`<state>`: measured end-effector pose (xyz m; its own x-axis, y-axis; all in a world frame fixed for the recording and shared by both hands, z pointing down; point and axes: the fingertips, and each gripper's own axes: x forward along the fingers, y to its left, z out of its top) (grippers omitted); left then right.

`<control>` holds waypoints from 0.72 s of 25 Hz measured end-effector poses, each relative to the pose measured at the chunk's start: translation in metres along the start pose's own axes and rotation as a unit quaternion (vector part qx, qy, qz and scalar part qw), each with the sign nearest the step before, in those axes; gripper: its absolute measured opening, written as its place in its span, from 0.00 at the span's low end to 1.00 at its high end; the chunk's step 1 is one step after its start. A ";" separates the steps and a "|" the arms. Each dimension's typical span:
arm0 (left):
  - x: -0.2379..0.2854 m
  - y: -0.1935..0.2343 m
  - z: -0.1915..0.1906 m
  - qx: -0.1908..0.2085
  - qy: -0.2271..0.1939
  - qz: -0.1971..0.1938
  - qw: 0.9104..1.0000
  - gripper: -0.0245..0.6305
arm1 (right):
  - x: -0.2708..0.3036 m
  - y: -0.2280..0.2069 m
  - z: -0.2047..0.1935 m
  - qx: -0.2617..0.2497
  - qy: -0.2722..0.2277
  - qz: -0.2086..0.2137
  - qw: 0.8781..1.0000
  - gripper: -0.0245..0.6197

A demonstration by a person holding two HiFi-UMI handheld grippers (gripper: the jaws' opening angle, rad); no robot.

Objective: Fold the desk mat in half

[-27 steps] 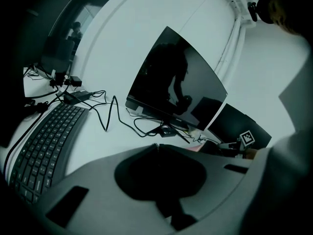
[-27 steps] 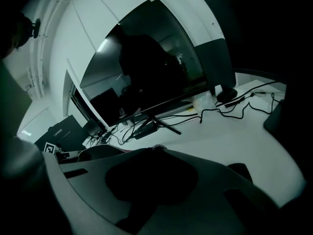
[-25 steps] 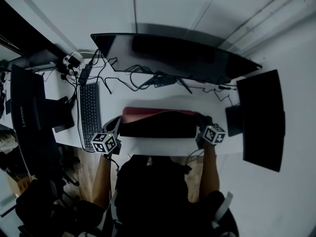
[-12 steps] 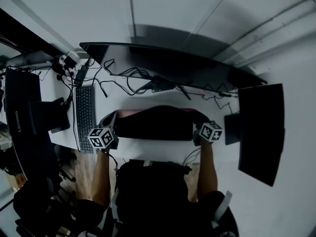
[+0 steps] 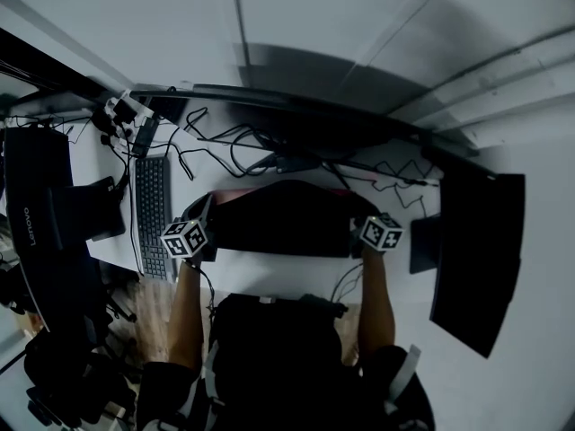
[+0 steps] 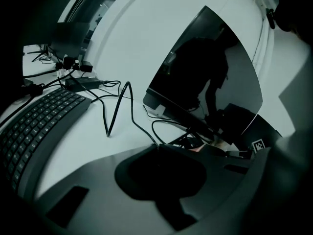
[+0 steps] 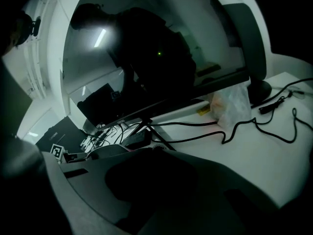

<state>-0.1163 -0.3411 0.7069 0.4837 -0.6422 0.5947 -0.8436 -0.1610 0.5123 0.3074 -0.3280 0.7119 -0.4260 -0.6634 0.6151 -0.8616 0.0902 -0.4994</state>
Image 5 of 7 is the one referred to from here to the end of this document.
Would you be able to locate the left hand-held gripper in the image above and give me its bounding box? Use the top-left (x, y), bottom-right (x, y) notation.
top-left (159, 193), bottom-right (220, 264)

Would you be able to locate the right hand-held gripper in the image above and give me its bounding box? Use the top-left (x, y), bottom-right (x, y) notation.
top-left (349, 211), bottom-right (405, 260)

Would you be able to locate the pink and black desk mat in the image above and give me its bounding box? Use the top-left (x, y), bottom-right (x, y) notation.
top-left (208, 179), bottom-right (381, 259)

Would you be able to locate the person's right forearm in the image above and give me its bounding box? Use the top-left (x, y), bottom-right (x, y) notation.
top-left (357, 247), bottom-right (397, 367)

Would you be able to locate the person's left forearm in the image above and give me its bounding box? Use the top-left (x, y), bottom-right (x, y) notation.
top-left (166, 258), bottom-right (206, 372)

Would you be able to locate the black keyboard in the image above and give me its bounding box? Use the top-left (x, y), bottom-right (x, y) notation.
top-left (133, 155), bottom-right (179, 282)

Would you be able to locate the black power adapter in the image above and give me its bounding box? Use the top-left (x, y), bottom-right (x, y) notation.
top-left (132, 117), bottom-right (160, 158)

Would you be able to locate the flat black monitor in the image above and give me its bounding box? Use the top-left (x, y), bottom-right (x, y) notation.
top-left (409, 148), bottom-right (526, 359)

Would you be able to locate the white power strip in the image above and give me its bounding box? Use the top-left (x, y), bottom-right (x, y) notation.
top-left (105, 88), bottom-right (155, 151)

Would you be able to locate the wide curved black monitor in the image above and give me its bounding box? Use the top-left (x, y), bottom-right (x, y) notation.
top-left (129, 83), bottom-right (480, 178)

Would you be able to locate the black monitor with tall stand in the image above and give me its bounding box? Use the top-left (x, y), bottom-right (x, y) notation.
top-left (3, 126), bottom-right (127, 331)

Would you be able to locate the person's black clothing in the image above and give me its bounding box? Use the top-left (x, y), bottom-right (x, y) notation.
top-left (134, 292), bottom-right (437, 431)

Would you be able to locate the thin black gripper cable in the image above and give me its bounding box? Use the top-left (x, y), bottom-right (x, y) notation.
top-left (194, 261), bottom-right (222, 328)
top-left (330, 260), bottom-right (366, 308)

